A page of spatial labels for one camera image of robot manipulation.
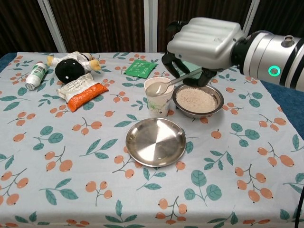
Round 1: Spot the green tea packet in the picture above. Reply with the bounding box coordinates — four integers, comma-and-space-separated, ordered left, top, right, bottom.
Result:
123, 59, 157, 79

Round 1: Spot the black cable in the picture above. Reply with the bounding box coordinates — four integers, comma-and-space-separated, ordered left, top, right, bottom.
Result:
294, 193, 304, 228

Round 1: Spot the mint green plastic dustpan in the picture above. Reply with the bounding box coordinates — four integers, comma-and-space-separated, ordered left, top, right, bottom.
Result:
177, 59, 223, 80

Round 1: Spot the brown fabric partition panel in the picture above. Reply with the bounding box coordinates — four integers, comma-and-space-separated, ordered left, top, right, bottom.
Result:
242, 0, 304, 53
0, 0, 59, 57
38, 0, 152, 53
151, 0, 261, 53

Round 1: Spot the floral leaf and berry tablecloth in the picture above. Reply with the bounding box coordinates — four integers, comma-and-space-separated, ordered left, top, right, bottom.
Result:
0, 51, 304, 228

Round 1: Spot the blue table cover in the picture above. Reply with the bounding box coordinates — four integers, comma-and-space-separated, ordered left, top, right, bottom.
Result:
0, 52, 304, 141

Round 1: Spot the white floral paper cup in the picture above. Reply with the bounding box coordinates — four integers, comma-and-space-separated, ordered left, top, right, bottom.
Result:
144, 77, 174, 118

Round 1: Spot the black and white plush doll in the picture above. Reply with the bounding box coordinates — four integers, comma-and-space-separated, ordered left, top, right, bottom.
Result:
47, 51, 102, 84

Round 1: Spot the metal spoon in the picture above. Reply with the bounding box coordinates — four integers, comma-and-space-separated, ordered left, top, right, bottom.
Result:
145, 72, 198, 97

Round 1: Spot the orange and white snack bag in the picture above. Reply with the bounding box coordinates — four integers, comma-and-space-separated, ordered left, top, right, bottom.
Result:
56, 73, 108, 112

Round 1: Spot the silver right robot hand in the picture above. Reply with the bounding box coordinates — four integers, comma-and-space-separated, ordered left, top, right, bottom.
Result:
161, 17, 245, 88

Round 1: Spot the round stainless steel plate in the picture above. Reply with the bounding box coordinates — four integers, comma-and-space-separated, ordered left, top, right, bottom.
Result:
125, 117, 187, 168

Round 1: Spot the stainless steel bowl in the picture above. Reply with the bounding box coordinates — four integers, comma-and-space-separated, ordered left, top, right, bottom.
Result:
172, 83, 225, 119

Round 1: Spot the white bottle with green label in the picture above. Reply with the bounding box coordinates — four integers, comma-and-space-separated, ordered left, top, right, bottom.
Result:
25, 62, 48, 91

